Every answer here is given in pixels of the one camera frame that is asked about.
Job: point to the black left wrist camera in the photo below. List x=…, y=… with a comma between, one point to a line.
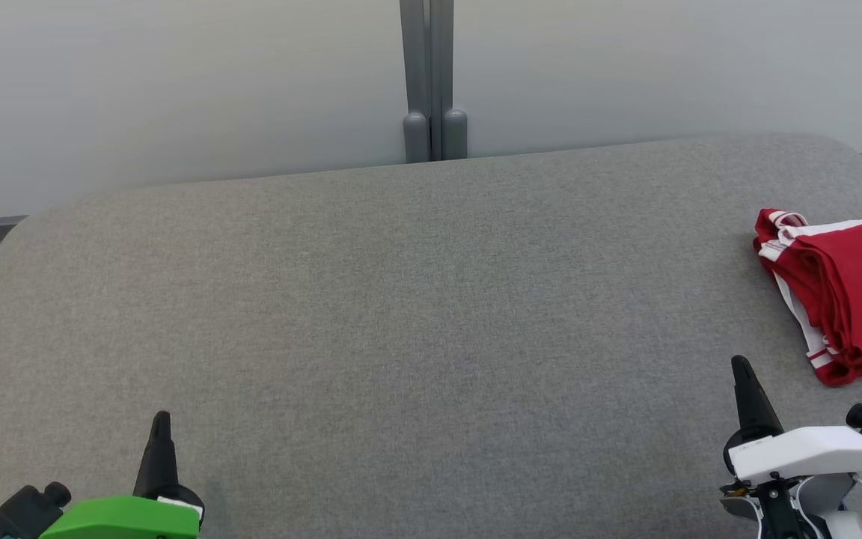
x=23, y=513

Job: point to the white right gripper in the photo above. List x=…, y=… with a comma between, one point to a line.
x=805, y=453

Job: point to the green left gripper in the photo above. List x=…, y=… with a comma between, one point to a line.
x=124, y=520

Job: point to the red white basketball jersey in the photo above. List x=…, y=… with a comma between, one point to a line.
x=857, y=292

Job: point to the grey partition post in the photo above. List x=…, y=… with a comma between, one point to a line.
x=414, y=75
x=450, y=75

